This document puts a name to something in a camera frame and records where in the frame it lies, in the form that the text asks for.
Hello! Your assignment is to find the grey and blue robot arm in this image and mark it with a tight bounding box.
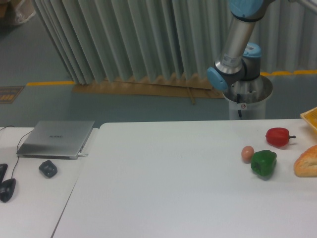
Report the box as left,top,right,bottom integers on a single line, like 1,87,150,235
207,0,317,91

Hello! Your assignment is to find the green bell pepper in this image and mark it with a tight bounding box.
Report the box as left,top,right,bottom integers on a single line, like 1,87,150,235
250,150,277,177

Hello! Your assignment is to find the red bell pepper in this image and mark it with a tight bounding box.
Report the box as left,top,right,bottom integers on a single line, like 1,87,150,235
265,127,296,147

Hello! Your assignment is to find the yellow basket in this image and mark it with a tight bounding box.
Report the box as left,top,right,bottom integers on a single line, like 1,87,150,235
300,107,317,133

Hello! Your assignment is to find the brown cardboard sheet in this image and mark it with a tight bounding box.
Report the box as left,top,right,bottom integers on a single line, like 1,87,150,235
72,73,223,100

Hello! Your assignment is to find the brown egg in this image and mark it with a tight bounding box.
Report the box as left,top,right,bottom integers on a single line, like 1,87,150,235
241,146,254,163

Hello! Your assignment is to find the silver laptop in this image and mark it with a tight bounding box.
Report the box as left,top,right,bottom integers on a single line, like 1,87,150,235
17,120,95,159

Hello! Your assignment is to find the grey folding curtain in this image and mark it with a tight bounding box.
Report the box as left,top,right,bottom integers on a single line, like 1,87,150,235
33,0,317,84

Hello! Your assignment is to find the small black controller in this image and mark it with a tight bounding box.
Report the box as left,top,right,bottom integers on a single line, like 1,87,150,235
39,160,58,179

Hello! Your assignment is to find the bread loaf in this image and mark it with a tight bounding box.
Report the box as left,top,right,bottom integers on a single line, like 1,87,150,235
293,145,317,178

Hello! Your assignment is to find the black device at edge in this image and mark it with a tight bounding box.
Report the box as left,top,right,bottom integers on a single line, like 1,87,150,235
0,164,8,183

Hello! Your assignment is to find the black computer mouse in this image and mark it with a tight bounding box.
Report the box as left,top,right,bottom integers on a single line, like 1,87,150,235
0,178,16,203

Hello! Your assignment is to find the black mouse cable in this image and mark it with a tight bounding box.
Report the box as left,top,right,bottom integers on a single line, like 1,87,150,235
0,125,37,179

